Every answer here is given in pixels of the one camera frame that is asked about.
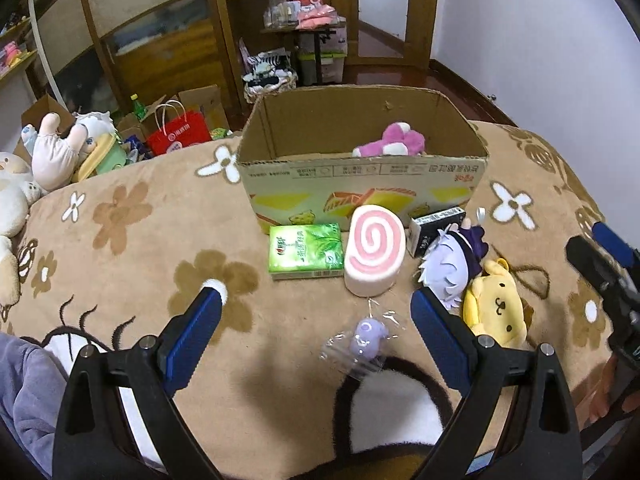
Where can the pink cloth pile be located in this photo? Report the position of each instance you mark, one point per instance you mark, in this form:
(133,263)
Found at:
(320,15)

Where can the open brown cardboard box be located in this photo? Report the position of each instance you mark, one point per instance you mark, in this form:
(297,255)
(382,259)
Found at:
(205,105)

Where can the black tissue pack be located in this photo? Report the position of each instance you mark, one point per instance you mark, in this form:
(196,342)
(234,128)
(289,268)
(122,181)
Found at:
(427,232)

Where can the green and yellow toy pot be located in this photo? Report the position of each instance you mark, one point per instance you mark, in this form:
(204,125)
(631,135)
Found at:
(102,160)

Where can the pink and white plush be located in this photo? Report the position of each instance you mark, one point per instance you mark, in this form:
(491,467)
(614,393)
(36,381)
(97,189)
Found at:
(395,141)

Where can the wooden corner shelf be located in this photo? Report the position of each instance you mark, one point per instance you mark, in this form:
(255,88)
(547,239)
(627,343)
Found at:
(235,20)

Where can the white long-eared plush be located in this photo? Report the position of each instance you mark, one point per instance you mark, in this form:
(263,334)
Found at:
(55,152)

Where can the green tissue pack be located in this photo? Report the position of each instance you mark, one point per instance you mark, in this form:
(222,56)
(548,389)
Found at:
(305,252)

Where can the white blue-eyed plush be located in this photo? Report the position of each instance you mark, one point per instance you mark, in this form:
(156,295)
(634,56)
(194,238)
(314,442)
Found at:
(97,127)

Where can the large cream plush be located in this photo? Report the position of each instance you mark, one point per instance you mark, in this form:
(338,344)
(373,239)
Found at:
(10,205)

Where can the small dark side table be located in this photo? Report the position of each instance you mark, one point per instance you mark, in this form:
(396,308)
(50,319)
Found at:
(317,40)

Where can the wooden door frame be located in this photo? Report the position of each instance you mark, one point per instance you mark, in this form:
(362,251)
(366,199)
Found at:
(422,10)

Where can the pink swirl roll plush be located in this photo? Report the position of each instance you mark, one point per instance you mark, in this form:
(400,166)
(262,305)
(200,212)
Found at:
(372,245)

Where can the person's lavender fleece clothing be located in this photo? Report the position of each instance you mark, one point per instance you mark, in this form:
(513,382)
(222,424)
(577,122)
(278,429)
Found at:
(30,390)

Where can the green plastic bottle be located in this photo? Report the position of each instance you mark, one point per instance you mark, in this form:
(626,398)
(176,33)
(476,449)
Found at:
(138,107)

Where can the wicker basket of socks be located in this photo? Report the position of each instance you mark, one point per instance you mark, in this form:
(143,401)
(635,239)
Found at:
(267,82)

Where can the red paper bag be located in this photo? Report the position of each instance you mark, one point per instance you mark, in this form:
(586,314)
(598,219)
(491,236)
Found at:
(177,135)

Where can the person's right hand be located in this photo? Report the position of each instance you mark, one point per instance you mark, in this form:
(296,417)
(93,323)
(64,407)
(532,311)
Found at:
(602,390)

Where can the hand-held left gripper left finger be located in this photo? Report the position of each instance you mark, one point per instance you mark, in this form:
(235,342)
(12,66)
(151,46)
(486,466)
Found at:
(192,335)

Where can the printed cardboard box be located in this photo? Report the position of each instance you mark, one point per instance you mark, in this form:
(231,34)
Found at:
(350,180)

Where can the lavender-haired doll plush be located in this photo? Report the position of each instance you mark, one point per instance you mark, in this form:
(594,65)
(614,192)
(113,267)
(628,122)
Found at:
(447,265)

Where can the clear plastic storage box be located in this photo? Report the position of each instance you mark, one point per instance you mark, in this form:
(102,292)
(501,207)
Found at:
(330,62)

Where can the yellow dog plush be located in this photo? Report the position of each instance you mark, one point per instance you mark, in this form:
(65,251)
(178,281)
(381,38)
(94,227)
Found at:
(492,305)

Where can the wall shelf with figures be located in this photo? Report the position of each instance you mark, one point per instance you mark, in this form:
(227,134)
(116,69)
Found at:
(12,55)

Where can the small green carton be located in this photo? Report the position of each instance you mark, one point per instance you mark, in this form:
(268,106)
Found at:
(220,134)

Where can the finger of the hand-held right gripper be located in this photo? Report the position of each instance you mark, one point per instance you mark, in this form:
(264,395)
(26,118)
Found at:
(587,262)
(615,245)

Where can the wooden wardrobe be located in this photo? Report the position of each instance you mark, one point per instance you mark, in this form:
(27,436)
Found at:
(150,35)

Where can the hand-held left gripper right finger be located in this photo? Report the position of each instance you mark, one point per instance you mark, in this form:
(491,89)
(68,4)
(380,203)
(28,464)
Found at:
(435,330)

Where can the purple toy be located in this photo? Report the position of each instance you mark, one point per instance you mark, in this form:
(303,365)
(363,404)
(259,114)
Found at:
(367,340)

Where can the tan floral blanket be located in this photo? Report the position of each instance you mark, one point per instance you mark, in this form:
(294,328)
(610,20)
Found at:
(150,260)

